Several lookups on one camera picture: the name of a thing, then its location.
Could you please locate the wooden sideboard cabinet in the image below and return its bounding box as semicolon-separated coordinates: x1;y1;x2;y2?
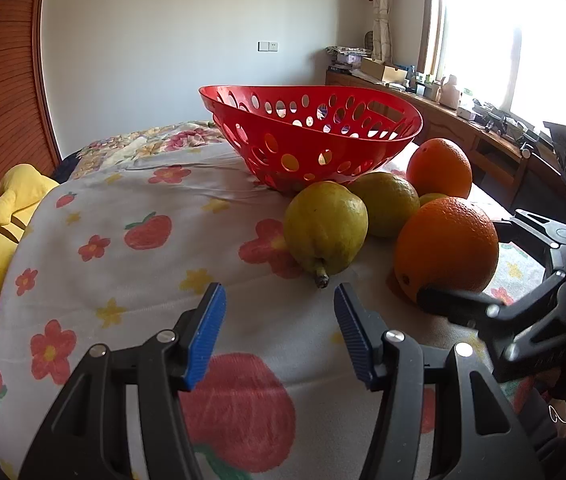
325;70;566;222

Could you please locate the cardboard box on cabinet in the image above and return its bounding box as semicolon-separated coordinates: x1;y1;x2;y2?
360;58;407;84

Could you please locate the red perforated plastic basket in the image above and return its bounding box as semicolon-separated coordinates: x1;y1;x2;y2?
198;84;423;195

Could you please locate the yellow plush toy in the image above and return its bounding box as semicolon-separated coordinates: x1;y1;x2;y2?
0;164;59;292

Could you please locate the green apple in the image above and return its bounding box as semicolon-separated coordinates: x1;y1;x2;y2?
420;193;447;206

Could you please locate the floral bed quilt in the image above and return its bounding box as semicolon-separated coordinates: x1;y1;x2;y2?
52;120;225;183

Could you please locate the yellow-green lemon fruit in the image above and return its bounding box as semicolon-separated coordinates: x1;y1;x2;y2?
348;172;421;238

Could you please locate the white wall switch plate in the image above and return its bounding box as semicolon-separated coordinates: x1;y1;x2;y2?
257;41;279;52

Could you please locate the floral white blanket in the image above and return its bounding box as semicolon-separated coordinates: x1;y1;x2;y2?
0;142;564;480

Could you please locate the yellow-green pear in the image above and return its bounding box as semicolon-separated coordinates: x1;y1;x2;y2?
283;181;369;288

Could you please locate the large orange with stem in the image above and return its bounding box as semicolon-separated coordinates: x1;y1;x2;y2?
394;197;499;301

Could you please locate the patterned curtain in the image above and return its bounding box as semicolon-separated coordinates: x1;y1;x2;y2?
372;0;394;64

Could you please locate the stack of papers on cabinet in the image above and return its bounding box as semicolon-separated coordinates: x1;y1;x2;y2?
325;46;372;70

